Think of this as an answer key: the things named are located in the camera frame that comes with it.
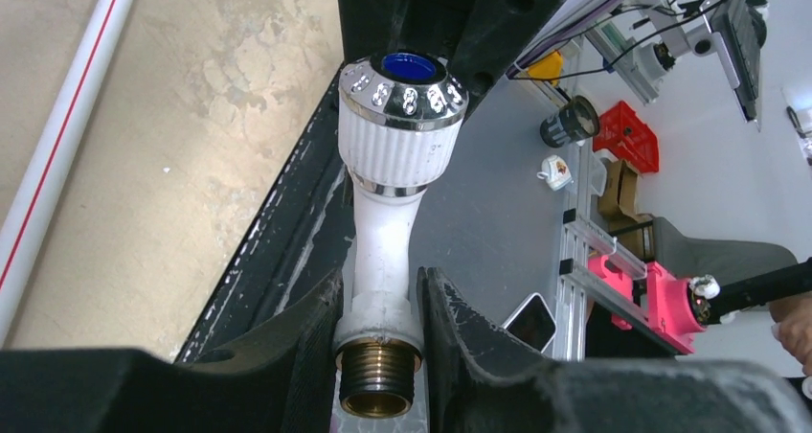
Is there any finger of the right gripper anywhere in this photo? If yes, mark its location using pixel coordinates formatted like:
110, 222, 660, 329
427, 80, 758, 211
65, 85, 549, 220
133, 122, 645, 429
338, 0, 566, 116

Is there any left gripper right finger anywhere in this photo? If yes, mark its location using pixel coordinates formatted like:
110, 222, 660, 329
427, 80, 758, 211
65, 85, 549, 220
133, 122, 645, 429
417, 267, 811, 432

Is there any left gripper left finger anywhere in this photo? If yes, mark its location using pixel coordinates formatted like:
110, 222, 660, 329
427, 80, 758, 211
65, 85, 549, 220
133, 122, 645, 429
1, 270, 344, 432

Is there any white water faucet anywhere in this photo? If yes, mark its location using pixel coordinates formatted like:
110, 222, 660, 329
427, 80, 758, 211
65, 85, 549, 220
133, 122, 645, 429
333, 51, 468, 419

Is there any smartphone white case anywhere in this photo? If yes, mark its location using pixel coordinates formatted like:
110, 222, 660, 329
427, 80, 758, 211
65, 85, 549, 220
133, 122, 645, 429
502, 292, 556, 353

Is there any yellow object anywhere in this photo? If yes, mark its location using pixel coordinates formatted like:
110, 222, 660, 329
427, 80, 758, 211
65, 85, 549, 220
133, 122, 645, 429
527, 50, 565, 86

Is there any black round container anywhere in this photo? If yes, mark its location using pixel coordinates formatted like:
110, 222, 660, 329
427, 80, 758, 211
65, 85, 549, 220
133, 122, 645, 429
539, 96, 601, 148

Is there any white teacup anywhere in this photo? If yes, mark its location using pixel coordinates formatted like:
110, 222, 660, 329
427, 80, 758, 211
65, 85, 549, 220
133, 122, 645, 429
536, 155, 573, 192

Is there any red plastic crate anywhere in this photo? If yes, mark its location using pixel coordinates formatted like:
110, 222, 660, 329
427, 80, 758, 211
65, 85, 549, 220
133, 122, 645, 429
593, 101, 660, 173

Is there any pink device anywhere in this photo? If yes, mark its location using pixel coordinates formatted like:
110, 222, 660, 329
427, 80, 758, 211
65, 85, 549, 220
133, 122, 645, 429
588, 255, 721, 355

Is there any cardboard box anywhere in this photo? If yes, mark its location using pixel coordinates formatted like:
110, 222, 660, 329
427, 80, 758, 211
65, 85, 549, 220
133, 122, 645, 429
598, 160, 654, 262

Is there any person with glasses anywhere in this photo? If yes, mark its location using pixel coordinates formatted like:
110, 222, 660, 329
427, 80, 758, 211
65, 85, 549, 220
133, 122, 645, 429
768, 292, 811, 401

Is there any aluminium rail frame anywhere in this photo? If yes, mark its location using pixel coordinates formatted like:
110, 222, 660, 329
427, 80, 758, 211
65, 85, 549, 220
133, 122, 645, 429
551, 145, 646, 360

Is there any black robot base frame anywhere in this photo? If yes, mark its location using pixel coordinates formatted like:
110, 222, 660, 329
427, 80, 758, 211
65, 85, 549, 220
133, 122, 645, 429
175, 79, 353, 363

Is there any white pipe frame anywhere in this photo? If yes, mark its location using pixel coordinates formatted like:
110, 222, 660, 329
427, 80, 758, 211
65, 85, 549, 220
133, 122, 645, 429
1, 0, 135, 343

